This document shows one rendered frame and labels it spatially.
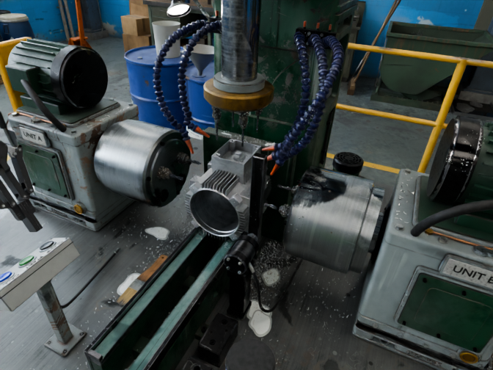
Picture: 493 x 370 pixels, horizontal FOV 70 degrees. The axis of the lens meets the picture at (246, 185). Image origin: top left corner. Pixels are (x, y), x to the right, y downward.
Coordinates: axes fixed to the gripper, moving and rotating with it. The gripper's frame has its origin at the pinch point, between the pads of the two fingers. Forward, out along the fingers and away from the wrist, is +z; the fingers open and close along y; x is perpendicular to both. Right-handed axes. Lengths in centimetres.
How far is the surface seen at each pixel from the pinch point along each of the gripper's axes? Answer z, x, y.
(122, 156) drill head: 1.1, 3.7, 32.2
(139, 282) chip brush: 34.4, 3.8, 16.9
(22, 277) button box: 8.7, -3.5, -8.7
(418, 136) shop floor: 142, -42, 360
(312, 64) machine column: -5, -46, 64
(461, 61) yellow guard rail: 48, -84, 254
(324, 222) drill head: 25, -50, 32
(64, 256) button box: 10.7, -3.5, 0.2
